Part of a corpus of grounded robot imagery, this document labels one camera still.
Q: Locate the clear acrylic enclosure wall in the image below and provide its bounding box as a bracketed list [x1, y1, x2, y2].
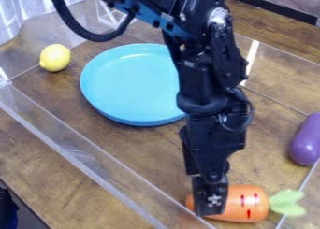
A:
[0, 0, 320, 229]

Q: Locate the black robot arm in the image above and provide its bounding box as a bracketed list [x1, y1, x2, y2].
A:
[102, 0, 255, 217]

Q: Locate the white curtain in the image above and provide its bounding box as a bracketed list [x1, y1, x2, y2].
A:
[0, 0, 93, 46]

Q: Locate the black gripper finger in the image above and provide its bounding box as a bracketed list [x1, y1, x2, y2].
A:
[180, 127, 198, 176]
[192, 153, 229, 217]

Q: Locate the blue round plate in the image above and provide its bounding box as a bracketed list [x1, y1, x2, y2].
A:
[81, 43, 185, 127]

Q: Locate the purple toy eggplant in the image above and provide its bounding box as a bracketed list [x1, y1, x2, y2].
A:
[290, 112, 320, 165]

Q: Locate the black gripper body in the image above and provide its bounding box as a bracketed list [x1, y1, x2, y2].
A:
[178, 101, 255, 178]

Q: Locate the yellow toy lemon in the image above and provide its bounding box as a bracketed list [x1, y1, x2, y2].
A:
[39, 44, 71, 72]

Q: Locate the black corrugated cable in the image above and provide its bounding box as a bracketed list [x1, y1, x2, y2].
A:
[47, 0, 138, 43]

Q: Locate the orange toy carrot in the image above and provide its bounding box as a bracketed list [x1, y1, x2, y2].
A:
[184, 183, 308, 223]

